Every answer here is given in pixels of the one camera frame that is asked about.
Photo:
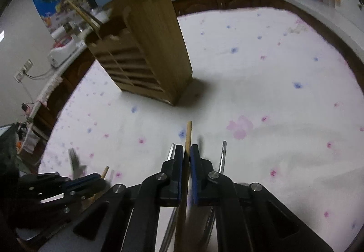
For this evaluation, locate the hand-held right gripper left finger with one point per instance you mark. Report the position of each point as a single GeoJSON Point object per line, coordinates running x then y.
{"type": "Point", "coordinates": [178, 178]}

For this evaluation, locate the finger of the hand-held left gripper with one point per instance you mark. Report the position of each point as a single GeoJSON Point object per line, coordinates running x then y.
{"type": "Point", "coordinates": [62, 179]}
{"type": "Point", "coordinates": [85, 188]}

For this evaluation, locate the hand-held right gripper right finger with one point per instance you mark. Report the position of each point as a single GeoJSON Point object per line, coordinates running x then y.
{"type": "Point", "coordinates": [194, 178]}

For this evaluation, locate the large metal fork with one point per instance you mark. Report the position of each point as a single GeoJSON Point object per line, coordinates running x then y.
{"type": "Point", "coordinates": [75, 161]}

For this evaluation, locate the wooden chopstick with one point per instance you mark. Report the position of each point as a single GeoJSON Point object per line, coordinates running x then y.
{"type": "Point", "coordinates": [187, 138]}
{"type": "Point", "coordinates": [81, 14]}
{"type": "Point", "coordinates": [105, 172]}
{"type": "Point", "coordinates": [95, 19]}

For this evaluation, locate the metal chopstick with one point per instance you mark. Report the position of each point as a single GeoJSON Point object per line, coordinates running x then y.
{"type": "Point", "coordinates": [223, 155]}

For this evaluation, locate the wooden utensil holder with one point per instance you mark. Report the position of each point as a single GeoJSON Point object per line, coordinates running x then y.
{"type": "Point", "coordinates": [159, 50]}

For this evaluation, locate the white hanging towel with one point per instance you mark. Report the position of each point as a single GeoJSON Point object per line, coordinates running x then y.
{"type": "Point", "coordinates": [29, 142]}

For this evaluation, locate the lace cloth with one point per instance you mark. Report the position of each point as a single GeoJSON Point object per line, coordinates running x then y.
{"type": "Point", "coordinates": [52, 85]}

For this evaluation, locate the white floral tablecloth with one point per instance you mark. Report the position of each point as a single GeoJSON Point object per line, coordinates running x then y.
{"type": "Point", "coordinates": [256, 84]}

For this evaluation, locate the white and red rice cooker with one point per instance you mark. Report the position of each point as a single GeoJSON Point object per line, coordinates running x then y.
{"type": "Point", "coordinates": [65, 49]}

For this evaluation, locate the silver rice cooker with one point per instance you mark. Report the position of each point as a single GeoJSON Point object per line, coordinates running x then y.
{"type": "Point", "coordinates": [99, 14]}

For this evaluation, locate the wall socket strip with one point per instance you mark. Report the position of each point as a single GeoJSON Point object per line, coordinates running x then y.
{"type": "Point", "coordinates": [24, 70]}

